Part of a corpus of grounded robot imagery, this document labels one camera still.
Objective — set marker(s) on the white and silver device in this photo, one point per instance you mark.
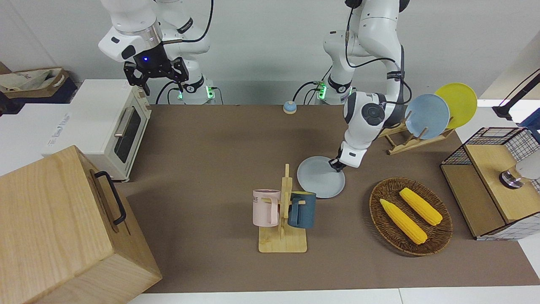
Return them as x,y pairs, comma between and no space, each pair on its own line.
525,171

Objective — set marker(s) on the black camera stand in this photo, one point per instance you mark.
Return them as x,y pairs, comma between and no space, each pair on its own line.
512,103

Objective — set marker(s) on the wooden cabinet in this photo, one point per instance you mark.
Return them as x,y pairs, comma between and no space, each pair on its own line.
50,228

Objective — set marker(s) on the wooden plate rack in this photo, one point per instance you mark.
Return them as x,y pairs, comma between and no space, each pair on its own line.
415,143

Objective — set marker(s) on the gray round plate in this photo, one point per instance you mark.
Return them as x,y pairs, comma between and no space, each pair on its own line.
318,179

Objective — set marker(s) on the pink mug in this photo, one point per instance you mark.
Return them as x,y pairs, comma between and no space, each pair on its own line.
263,209

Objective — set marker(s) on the cream toaster oven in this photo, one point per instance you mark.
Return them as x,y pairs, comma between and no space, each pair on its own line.
97,109

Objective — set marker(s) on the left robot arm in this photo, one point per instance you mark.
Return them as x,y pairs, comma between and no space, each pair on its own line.
358,131

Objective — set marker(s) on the yellow plate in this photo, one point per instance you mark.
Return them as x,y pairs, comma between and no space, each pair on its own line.
462,103

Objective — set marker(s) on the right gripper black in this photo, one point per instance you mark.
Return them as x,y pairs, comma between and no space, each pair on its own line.
156,67

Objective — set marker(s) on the brown wicker basket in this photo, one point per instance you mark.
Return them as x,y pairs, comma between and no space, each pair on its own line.
441,234

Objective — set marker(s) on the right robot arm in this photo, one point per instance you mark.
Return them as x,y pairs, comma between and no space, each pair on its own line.
130,21

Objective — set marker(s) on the blue desk bell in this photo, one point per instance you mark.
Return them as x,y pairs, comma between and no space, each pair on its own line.
290,107

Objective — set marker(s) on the light blue plate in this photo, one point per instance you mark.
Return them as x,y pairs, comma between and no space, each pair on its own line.
427,116

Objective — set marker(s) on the yellow corn cob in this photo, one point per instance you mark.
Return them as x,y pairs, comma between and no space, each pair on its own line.
403,221
421,207

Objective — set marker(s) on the teal mug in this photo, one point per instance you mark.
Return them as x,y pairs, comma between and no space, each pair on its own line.
304,211

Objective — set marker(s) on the wooden mug tree stand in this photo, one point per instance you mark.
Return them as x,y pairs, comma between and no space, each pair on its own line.
282,245

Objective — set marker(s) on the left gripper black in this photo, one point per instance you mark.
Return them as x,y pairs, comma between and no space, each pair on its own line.
339,164

